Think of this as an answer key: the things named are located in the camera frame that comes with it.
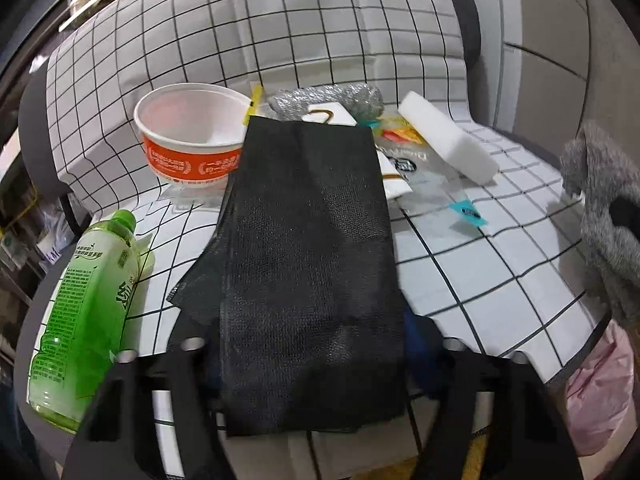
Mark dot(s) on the white foam sponge block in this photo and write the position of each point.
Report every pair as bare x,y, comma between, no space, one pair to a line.
452,144

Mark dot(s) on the orange white paper bowl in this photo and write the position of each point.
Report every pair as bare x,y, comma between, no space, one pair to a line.
192,134

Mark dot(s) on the silver crumpled foil bag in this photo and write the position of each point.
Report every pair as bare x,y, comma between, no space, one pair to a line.
363,101

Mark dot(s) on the clear plastic wrapper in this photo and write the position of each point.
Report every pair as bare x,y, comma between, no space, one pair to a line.
415,176

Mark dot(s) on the pink trash bag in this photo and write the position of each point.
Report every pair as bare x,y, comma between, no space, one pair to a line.
599,392

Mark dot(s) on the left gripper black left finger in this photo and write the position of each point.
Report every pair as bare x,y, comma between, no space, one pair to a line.
117,437

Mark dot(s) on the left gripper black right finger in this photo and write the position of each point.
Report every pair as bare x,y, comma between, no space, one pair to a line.
527,436

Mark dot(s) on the dark grey office chair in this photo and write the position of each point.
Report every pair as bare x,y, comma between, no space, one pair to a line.
40,159

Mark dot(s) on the grey refrigerator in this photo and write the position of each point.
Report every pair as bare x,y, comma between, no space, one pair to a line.
541,68

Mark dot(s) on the grey knitted rag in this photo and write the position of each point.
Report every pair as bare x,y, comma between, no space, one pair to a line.
595,167

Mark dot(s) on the black fabric bag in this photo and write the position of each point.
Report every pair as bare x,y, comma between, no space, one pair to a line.
299,287

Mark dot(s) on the white black grid cloth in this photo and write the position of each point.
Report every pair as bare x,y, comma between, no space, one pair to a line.
306,258

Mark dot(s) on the green tea plastic bottle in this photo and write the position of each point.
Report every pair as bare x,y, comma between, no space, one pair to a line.
84,328

